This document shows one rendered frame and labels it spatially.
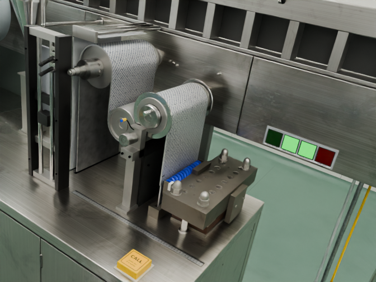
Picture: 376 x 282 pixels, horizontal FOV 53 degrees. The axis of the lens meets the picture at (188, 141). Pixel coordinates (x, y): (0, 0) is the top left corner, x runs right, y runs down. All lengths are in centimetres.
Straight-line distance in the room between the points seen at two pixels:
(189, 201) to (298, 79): 53
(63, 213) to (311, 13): 100
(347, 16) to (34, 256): 126
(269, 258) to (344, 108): 162
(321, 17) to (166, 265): 87
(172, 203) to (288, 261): 165
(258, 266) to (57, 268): 155
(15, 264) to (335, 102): 125
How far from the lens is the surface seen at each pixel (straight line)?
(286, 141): 135
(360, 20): 125
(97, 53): 130
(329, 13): 126
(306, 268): 275
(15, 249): 153
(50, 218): 130
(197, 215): 117
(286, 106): 133
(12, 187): 146
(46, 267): 142
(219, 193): 125
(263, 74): 133
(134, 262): 111
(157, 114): 114
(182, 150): 129
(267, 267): 264
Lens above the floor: 169
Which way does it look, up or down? 25 degrees down
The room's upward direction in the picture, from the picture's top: 10 degrees clockwise
